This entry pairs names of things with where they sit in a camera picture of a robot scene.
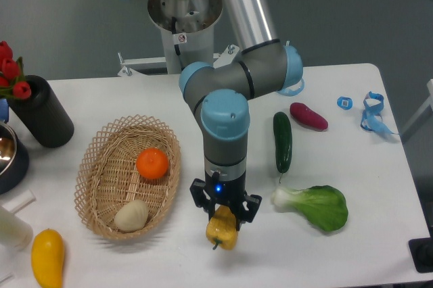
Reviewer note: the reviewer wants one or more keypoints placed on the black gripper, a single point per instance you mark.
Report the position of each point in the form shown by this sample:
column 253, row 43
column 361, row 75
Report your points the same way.
column 211, row 192

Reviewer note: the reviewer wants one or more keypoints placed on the yellow bell pepper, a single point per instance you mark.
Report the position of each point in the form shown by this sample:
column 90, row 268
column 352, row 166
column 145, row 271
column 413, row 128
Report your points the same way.
column 221, row 230

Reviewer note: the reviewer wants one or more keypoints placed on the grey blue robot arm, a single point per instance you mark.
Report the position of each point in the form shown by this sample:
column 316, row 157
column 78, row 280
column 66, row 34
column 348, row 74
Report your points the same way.
column 218, row 96

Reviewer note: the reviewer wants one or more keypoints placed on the orange fruit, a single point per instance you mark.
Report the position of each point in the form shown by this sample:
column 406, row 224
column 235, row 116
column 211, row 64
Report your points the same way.
column 152, row 163

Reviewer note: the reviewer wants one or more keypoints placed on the green cucumber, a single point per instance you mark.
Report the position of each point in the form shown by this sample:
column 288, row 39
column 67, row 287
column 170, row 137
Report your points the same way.
column 282, row 131

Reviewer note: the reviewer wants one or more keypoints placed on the green bok choy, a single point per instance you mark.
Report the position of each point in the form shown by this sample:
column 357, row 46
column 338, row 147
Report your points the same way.
column 323, row 206

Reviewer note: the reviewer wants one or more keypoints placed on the woven wicker basket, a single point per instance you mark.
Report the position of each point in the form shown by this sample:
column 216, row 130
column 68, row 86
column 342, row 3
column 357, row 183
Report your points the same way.
column 108, row 179

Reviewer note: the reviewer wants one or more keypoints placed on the red sweet potato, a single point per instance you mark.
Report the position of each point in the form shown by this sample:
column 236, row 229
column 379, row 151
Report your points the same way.
column 307, row 117

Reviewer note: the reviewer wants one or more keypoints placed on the blue paper strip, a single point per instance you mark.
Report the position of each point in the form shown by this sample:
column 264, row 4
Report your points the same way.
column 293, row 90

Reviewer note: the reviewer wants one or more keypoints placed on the yellow mango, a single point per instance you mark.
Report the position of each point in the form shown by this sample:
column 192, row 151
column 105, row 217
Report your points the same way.
column 47, row 258

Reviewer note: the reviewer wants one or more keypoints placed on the black device at edge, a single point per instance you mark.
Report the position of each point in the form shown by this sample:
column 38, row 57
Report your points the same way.
column 421, row 252

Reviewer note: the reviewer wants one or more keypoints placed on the black ribbed vase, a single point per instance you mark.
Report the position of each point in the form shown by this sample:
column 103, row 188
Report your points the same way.
column 43, row 114

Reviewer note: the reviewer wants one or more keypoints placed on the white plastic bottle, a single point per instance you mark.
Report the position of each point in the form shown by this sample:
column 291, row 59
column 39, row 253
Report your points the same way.
column 15, row 233

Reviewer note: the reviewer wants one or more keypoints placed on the dark metal bowl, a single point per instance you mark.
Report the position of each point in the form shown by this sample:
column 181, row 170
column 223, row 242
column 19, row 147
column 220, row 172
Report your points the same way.
column 14, row 159

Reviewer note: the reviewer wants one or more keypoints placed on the red tulip bouquet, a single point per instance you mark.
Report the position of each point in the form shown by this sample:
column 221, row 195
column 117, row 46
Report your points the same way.
column 13, row 82

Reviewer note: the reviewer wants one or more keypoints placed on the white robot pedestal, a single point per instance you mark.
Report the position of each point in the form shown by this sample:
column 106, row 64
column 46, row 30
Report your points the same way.
column 187, row 31

